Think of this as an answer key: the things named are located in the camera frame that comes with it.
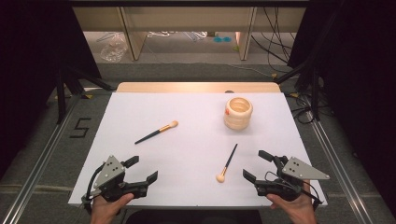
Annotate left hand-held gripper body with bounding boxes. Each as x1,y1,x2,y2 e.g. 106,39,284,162
92,155,149,203

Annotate aluminium floor rail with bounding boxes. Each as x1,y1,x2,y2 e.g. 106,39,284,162
0,92,82,224
306,110,376,224

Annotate cream ribbed brush holder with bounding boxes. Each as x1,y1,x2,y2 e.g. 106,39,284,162
223,96,254,131

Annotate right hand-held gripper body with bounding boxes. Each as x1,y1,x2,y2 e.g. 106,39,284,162
253,156,331,203

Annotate person's lap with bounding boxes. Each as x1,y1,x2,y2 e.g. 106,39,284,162
124,209,263,224

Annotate beige wooden desk frame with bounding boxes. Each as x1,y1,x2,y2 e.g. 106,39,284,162
72,6,307,62

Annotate clear plastic bag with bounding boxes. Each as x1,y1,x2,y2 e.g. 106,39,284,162
99,33,129,63

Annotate right hand-held gripper cable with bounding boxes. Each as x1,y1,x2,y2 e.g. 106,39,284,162
264,170,323,211

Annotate dark curtain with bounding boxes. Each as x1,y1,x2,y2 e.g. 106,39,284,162
288,0,396,216
0,0,103,180

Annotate white floor wires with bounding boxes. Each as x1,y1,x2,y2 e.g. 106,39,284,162
146,30,209,41

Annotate person's left hand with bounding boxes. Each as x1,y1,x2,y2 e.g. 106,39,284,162
90,192,135,224

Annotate white table board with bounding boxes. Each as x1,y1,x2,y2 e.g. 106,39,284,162
67,91,329,208

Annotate light wooden table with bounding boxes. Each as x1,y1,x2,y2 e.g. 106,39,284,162
116,81,282,94

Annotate black hanging cables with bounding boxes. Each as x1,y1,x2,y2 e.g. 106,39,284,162
250,7,297,74

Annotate black metal stand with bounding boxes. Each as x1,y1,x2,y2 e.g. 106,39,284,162
274,59,322,122
55,65,115,125

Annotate small thin makeup brush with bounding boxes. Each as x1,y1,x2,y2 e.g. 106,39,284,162
216,143,239,184

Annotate large makeup brush gold ferrule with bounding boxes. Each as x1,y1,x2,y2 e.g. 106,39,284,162
134,119,179,146

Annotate hand-held gripper cable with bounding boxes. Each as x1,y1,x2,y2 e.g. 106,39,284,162
81,162,106,216
264,170,323,211

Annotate black floor cable bundle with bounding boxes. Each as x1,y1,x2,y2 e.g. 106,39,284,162
288,92,316,125

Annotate left hand-held gripper cable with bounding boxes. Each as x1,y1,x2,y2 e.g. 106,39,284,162
81,162,106,216

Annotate person's right hand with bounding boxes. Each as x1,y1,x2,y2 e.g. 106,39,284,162
265,179,318,224

